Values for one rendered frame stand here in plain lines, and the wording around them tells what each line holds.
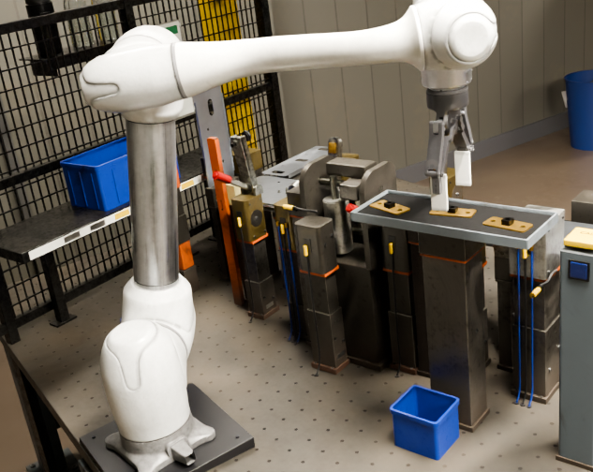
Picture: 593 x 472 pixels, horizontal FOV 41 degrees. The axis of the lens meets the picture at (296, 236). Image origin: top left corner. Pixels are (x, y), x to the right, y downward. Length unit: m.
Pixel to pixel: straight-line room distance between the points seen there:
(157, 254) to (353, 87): 3.23
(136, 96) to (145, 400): 0.60
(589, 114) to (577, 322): 4.21
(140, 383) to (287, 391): 0.41
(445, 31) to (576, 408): 0.74
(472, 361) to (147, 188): 0.75
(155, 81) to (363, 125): 3.55
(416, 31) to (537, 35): 4.66
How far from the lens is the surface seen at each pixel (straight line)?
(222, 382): 1.95
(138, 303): 1.74
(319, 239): 1.75
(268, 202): 2.17
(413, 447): 1.65
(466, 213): 1.53
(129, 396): 1.62
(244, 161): 2.05
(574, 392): 1.55
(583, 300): 1.44
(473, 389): 1.66
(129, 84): 1.42
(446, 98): 1.43
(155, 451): 1.69
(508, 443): 1.68
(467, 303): 1.55
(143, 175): 1.64
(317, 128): 4.68
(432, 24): 1.24
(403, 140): 5.11
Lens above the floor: 1.73
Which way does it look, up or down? 22 degrees down
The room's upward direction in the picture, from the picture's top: 7 degrees counter-clockwise
